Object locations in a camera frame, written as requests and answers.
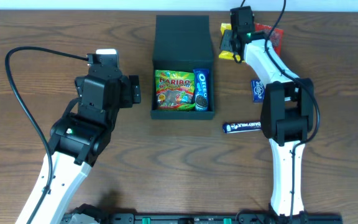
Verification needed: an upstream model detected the yellow seed snack bag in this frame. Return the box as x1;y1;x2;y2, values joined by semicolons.
219;23;244;63

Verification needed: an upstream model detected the green Haribo gummy bag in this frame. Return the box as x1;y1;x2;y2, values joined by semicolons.
155;70;195;111

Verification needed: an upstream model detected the blue Oreo cookie pack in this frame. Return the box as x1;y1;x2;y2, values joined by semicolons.
193;68;209;111

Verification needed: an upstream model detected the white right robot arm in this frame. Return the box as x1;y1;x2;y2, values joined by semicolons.
221;6;320;223

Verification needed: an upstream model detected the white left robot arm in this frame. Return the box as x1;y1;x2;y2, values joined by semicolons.
17;65;141;223

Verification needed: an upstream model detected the red snack bag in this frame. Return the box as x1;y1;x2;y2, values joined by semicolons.
254;22;284;56

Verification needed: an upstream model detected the black open gift box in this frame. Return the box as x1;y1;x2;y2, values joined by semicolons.
150;15;215;120

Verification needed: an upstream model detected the blue Eclipse mint box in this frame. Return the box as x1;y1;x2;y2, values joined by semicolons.
250;80;265;103

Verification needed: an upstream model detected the blue Dairy Milk bar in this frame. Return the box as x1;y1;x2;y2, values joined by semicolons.
223;121;262;134

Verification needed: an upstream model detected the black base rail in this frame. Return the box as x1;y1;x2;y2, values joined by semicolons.
60;212;343;224

